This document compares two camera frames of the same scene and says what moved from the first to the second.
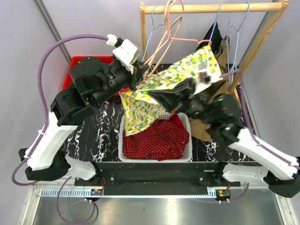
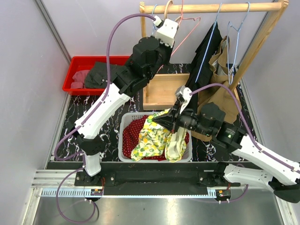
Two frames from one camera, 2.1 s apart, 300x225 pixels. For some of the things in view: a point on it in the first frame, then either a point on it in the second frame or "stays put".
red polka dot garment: [165, 138] -> [131, 131]
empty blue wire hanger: [230, 81] stays put
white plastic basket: [187, 149] stays put
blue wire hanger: [214, 23] stays put
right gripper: [170, 98] -> [168, 120]
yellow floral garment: [140, 109] -> [155, 139]
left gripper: [138, 69] -> [168, 48]
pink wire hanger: [178, 39] -> [182, 18]
